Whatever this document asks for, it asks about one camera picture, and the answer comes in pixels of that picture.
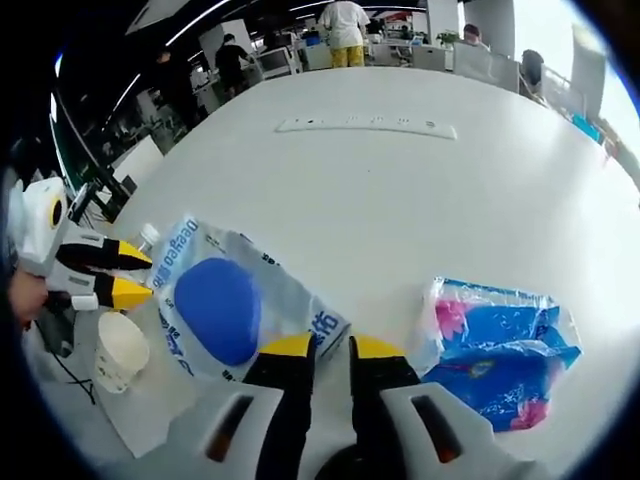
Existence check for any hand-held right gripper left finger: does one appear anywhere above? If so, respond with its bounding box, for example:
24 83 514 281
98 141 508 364
164 332 319 480

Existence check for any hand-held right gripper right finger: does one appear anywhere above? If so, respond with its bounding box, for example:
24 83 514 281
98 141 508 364
348 334 549 480

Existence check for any clear water bottle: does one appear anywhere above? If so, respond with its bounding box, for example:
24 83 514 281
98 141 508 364
137 223 162 252

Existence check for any white patterned paper cup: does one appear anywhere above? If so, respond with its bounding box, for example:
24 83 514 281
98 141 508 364
94 310 151 395

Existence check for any clear bag with blue sponge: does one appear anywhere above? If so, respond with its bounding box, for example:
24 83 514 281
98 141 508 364
148 217 354 384

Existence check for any blue tissue pack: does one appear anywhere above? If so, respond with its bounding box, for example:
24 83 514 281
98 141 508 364
413 276 585 434

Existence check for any person's left hand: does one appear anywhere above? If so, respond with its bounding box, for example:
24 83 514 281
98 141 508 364
8 271 52 320

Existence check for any black stand pole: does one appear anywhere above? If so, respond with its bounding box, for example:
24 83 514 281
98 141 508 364
63 162 137 224

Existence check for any white table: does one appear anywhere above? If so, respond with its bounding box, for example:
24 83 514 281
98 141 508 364
92 66 640 480

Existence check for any white monitor on stand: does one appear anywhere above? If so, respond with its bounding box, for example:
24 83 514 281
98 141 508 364
259 47 301 79

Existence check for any white power strip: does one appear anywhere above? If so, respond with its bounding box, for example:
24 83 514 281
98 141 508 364
273 116 458 142

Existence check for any blue box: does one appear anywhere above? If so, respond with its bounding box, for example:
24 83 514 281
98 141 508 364
572 113 604 142

